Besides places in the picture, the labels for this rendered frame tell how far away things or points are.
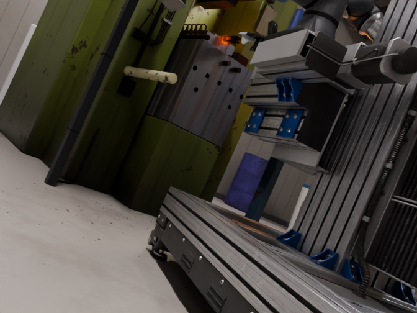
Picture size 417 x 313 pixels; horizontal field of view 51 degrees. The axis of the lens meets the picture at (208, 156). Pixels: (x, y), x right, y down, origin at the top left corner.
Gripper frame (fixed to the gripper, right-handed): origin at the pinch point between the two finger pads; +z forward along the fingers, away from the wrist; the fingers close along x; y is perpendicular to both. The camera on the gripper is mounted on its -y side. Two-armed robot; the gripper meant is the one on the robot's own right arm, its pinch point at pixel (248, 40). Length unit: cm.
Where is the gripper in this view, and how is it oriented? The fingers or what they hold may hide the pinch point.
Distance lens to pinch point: 225.2
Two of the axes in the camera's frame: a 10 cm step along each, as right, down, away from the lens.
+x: 7.2, 3.3, 6.1
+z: -5.7, -2.3, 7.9
